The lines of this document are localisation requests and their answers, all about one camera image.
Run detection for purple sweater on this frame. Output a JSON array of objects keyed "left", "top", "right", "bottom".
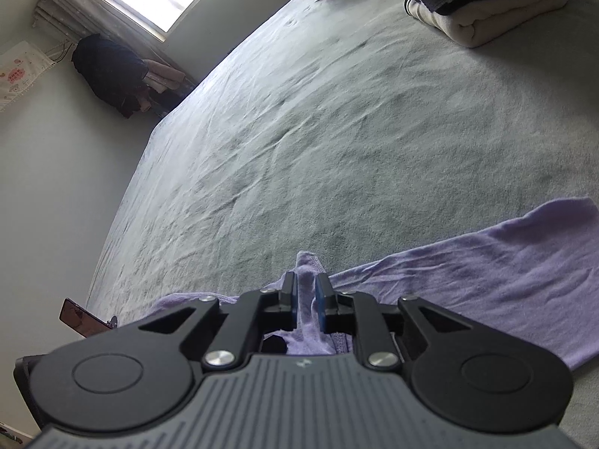
[{"left": 148, "top": 196, "right": 599, "bottom": 373}]

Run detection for dark hanging clothes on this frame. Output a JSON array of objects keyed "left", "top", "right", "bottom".
[{"left": 71, "top": 34, "right": 192, "bottom": 117}]

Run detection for grey bed blanket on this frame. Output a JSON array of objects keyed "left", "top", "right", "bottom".
[{"left": 86, "top": 0, "right": 598, "bottom": 447}]

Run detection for black smartphone on stand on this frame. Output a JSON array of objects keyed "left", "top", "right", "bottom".
[{"left": 59, "top": 298, "right": 118, "bottom": 337}]

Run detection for grey curtain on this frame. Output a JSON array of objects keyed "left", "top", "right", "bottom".
[{"left": 33, "top": 0, "right": 183, "bottom": 71}]

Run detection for wall poster calendar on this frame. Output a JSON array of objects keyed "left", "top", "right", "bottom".
[{"left": 0, "top": 41, "right": 55, "bottom": 110}]

